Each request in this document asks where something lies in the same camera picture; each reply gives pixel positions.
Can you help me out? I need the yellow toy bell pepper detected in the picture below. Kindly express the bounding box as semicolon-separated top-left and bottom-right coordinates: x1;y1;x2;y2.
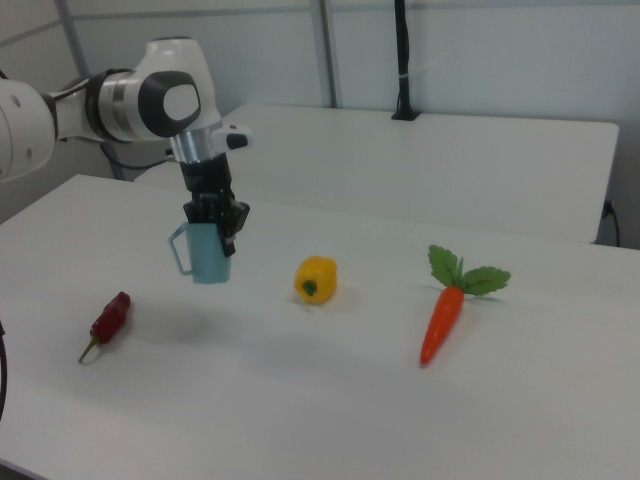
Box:
292;255;339;306

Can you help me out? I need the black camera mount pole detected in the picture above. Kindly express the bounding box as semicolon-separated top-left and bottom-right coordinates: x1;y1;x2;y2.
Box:
390;0;421;121

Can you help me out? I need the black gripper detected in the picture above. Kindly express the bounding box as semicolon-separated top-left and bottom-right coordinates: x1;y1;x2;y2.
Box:
180;153;251;259

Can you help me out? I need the grey partition frame post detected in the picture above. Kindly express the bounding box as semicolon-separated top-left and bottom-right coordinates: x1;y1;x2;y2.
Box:
55;0;90;82
318;0;344;109

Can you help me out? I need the red toy chili pepper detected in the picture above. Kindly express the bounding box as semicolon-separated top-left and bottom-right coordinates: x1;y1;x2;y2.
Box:
77;290;133;365

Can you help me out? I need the light blue hexagonal mug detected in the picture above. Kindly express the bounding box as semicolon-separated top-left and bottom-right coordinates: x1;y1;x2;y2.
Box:
167;222;234;285

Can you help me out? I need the black cable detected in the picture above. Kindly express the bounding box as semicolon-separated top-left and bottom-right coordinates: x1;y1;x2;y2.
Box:
602;199;622;247
99;142;174;171
0;319;10;422

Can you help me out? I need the orange toy carrot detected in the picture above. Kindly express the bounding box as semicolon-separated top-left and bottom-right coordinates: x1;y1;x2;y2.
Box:
418;243;512;366

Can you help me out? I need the white side table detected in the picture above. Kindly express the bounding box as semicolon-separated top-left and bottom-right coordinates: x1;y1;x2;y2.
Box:
133;103;621;246

